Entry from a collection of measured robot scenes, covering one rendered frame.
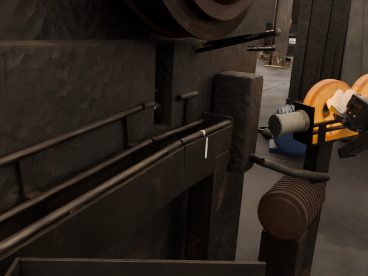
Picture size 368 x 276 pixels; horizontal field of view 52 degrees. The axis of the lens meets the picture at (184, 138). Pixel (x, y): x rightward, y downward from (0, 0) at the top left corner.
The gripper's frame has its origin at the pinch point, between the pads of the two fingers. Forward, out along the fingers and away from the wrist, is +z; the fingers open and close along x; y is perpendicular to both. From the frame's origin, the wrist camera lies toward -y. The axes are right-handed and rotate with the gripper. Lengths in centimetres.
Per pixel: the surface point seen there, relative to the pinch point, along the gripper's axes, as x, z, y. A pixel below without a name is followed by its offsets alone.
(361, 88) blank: -9.0, -0.2, 4.0
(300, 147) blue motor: -101, 98, -96
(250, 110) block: 28.5, -5.0, 1.4
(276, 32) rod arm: 34.0, -12.8, 22.5
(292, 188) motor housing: 17.1, -15.4, -15.0
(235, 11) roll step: 40.3, -7.7, 24.3
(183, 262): 65, -51, 16
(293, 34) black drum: -636, 782, -249
